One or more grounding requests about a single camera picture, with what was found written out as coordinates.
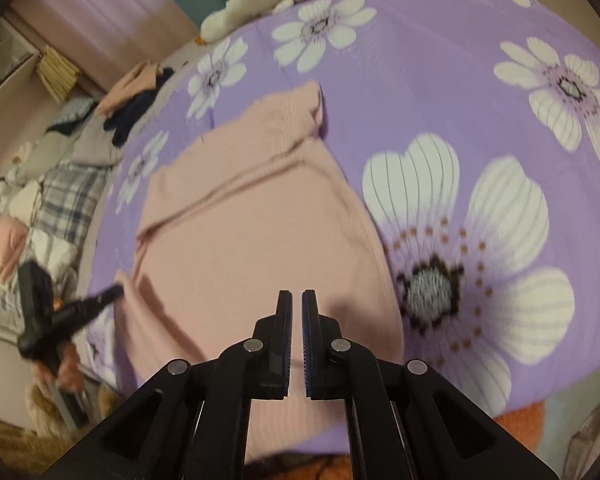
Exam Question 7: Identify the dark navy clothes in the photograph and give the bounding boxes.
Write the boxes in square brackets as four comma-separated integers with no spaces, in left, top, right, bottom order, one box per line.
[104,67,173,148]

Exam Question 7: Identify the pink cloth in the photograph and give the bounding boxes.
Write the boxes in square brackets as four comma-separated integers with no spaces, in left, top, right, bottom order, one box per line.
[0,217,31,281]

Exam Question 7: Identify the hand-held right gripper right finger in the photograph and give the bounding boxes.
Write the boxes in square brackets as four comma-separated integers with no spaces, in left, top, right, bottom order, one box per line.
[301,289,558,480]

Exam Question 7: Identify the orange fuzzy cloth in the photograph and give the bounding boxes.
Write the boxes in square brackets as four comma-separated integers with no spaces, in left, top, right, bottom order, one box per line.
[492,402,548,453]

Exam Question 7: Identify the pink curtain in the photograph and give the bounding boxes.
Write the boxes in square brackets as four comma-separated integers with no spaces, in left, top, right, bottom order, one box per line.
[10,0,201,86]

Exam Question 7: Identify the cream cloth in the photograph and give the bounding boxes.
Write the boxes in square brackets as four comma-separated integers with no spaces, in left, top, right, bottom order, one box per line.
[7,182,43,221]

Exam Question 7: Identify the striped cloth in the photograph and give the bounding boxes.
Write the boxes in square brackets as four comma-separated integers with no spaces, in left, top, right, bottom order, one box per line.
[47,97,96,136]

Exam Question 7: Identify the white duvet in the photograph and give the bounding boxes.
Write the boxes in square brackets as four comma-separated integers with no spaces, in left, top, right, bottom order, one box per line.
[25,227,78,286]

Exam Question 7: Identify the purple floral blanket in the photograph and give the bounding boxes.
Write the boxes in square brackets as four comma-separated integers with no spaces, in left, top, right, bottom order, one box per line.
[82,0,600,456]

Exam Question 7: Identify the pink knit sweater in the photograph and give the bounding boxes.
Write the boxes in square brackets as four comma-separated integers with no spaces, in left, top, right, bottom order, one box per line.
[115,81,406,463]

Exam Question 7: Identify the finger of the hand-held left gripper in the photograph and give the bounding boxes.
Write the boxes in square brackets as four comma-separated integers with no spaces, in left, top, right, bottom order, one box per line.
[79,284,125,318]

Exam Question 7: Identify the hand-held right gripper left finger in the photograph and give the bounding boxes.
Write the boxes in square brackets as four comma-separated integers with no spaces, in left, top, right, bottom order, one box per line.
[40,289,294,480]

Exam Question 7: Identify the white goose plush toy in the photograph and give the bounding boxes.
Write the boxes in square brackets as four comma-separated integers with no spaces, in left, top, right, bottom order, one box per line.
[200,0,396,43]

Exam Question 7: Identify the person's left hand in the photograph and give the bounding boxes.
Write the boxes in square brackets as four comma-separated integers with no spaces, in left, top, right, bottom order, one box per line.
[35,345,83,393]

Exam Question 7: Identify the folded pink clothes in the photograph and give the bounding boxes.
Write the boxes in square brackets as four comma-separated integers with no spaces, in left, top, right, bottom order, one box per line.
[97,61,163,116]

